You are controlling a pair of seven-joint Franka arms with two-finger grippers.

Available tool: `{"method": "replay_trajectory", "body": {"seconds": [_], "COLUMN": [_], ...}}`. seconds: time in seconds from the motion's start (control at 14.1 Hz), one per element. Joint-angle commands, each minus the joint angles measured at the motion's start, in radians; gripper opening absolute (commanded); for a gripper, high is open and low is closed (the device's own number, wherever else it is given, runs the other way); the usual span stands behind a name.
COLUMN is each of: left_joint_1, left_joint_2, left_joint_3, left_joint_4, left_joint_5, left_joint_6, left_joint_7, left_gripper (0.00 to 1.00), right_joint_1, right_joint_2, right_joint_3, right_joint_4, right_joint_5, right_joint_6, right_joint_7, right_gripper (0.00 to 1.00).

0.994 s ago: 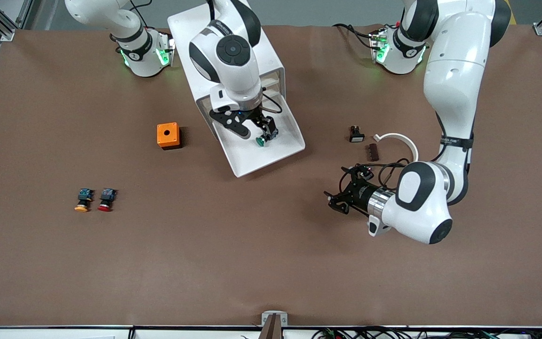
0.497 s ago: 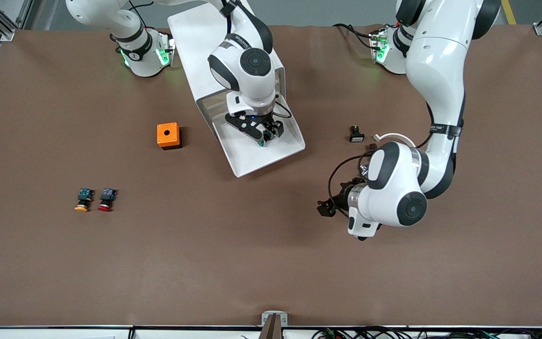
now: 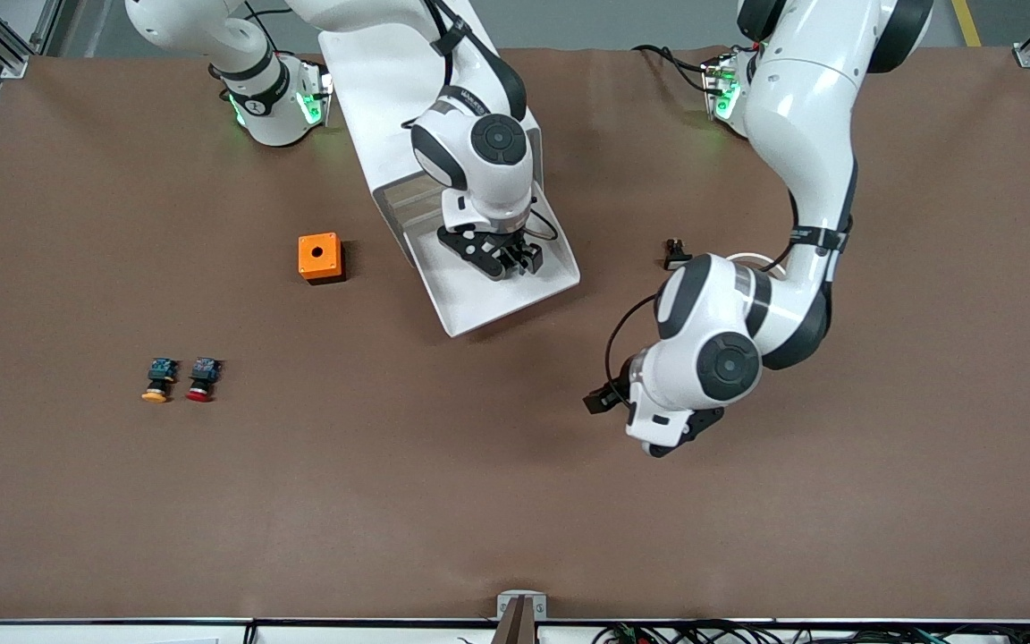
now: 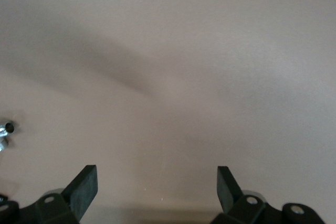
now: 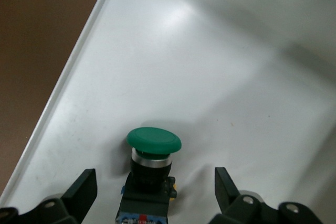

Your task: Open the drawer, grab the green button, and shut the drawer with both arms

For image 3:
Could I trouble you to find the lowest white cabinet drawer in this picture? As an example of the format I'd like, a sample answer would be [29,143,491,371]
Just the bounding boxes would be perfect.
[403,183,580,338]

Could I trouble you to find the red push button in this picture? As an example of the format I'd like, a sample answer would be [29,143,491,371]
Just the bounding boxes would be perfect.
[185,357,223,403]

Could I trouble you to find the yellow push button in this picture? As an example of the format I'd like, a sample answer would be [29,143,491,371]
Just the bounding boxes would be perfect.
[140,357,180,404]

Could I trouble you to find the brown table cover mat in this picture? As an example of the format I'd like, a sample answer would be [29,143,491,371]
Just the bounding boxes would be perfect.
[0,45,1030,623]

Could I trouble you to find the black left camera cable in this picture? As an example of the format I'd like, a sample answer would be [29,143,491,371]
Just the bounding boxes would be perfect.
[604,293,661,405]

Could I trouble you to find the orange button enclosure box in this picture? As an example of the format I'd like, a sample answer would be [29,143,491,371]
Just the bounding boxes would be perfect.
[298,233,347,285]

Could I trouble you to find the tangled black cables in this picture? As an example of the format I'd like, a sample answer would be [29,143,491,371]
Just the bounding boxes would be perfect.
[595,620,1030,644]

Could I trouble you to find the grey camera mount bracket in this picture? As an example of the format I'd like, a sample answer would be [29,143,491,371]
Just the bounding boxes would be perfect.
[497,590,547,644]

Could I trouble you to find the black arm base cable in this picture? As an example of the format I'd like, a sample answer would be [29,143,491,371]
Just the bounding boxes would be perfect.
[633,45,714,95]

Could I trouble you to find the white table edge rail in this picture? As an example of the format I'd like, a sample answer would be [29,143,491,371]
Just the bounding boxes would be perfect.
[0,619,1030,644]

